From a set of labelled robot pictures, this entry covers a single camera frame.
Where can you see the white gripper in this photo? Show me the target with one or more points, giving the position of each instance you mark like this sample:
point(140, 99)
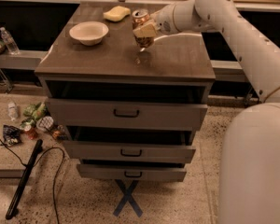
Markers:
point(163, 21)

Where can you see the orange soda can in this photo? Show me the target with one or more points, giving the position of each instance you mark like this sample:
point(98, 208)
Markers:
point(141, 30)

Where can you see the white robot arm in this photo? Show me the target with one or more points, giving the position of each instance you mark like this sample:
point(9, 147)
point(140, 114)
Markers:
point(249, 174)

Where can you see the red can on floor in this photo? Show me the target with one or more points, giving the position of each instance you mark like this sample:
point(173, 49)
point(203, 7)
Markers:
point(30, 132)

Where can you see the yellow sponge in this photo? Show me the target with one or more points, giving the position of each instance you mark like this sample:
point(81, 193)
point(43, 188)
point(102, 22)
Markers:
point(117, 13)

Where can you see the white bowl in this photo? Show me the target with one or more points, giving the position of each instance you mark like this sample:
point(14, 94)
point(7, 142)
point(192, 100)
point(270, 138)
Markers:
point(89, 33)

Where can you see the top grey drawer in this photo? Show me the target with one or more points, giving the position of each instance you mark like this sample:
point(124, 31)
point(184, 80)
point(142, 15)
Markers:
point(127, 115)

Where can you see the grey drawer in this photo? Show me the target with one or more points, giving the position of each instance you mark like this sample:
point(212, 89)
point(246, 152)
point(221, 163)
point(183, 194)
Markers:
point(127, 115)
point(101, 151)
point(132, 173)

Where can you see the grey drawer cabinet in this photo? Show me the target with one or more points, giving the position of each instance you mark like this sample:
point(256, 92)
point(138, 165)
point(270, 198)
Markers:
point(175, 70)

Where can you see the grey shelf ledge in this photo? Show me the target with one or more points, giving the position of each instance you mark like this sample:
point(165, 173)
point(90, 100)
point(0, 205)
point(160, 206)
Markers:
point(26, 60)

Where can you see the middle grey drawer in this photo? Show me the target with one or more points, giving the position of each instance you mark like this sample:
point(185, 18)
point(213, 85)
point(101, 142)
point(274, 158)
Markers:
point(101, 151)

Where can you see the white patterned cup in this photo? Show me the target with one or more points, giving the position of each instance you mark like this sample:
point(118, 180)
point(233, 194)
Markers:
point(45, 124)

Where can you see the brown snack packet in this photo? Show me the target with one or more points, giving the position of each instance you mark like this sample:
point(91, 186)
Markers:
point(58, 133)

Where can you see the green chip bag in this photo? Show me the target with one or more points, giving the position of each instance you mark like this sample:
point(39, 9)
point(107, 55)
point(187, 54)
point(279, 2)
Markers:
point(35, 111)

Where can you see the clear water bottle on shelf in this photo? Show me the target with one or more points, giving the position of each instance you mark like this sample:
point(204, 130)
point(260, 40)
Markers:
point(9, 41)

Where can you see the bottom grey drawer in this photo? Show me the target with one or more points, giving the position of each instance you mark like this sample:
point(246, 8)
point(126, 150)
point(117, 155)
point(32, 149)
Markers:
point(132, 173)

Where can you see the water bottle on floor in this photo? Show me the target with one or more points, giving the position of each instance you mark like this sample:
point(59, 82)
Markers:
point(12, 110)

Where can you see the dark snack bag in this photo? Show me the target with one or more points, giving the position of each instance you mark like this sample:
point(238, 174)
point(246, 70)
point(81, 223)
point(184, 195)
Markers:
point(12, 135)

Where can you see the black stand leg left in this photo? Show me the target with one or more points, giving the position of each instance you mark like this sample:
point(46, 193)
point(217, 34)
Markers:
point(12, 210)

